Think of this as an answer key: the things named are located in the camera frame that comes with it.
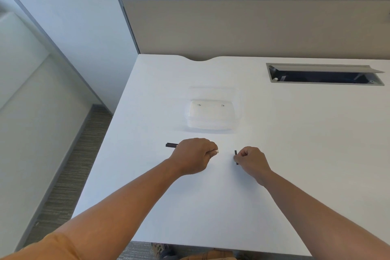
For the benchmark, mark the person's right hand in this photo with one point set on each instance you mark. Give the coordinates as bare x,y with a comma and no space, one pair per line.
253,162

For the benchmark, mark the person's left hand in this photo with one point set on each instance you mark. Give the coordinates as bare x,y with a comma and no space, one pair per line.
190,156

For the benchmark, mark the person's left fingers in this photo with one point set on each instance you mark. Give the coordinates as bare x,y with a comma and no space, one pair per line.
212,149

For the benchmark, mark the person's right fingers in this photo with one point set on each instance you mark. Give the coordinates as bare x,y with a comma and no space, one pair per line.
239,158

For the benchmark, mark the black marker cap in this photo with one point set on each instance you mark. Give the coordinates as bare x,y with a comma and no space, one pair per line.
236,156

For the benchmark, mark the black marker pen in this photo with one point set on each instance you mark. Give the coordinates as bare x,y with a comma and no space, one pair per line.
171,145

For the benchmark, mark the person's left forearm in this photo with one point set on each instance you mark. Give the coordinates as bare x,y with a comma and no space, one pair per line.
106,214

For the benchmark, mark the person's right forearm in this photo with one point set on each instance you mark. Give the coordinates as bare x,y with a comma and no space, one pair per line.
317,217

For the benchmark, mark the clear plastic container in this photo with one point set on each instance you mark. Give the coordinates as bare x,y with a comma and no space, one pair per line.
212,110

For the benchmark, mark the person's shoe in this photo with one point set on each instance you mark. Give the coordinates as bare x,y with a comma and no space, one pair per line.
163,251

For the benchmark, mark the beige desk partition panel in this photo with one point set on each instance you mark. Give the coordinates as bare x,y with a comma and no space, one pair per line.
256,26

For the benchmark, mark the orange shirt sleeve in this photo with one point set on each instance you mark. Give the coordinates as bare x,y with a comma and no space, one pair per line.
39,249

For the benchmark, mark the grey glass wall frame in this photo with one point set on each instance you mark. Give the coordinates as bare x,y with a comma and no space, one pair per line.
54,49

